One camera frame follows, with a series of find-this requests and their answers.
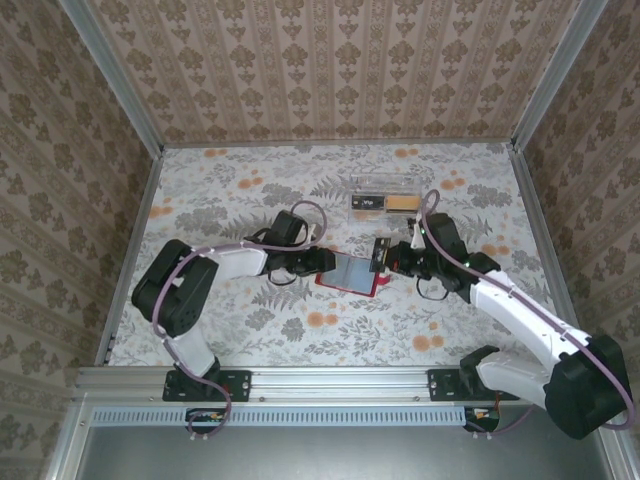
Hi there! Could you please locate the clear plastic box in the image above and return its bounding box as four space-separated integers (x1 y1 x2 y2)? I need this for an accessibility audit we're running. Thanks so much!
345 172 424 226

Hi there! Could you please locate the small connector board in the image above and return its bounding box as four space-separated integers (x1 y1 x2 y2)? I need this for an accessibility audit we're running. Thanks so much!
463 406 502 432
185 407 232 435

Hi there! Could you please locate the grey metal sheet panel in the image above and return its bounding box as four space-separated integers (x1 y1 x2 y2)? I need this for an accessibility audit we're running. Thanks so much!
47 392 640 480

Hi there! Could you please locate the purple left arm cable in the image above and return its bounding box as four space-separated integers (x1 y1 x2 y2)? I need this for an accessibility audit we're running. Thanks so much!
152 200 330 444

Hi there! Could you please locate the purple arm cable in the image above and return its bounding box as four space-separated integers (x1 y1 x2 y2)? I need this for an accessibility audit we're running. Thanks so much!
152 200 330 444
417 189 639 437

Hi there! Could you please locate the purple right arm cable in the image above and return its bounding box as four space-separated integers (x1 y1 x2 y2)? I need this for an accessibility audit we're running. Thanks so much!
417 189 639 437

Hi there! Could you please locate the aluminium table end rail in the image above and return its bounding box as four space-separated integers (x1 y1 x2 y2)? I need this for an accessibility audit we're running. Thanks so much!
162 139 516 150

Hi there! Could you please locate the aluminium table side rail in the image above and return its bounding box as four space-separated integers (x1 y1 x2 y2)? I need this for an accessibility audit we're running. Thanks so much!
94 149 166 366
509 142 594 366

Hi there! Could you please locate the aluminium table edge rail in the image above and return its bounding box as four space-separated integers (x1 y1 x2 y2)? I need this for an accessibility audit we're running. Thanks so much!
74 364 614 404

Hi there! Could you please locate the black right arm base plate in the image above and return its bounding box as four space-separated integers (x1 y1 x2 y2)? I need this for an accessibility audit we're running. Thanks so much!
427 368 521 403

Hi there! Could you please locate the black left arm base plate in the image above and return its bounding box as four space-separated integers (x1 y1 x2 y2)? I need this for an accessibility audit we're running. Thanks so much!
162 368 252 403

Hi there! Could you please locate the slotted grey cable duct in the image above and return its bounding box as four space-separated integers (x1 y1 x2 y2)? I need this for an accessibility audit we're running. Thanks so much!
92 405 504 428

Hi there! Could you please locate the aluminium frame post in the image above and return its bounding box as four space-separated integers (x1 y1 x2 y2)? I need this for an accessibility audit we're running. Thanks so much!
512 0 614 151
58 0 166 154

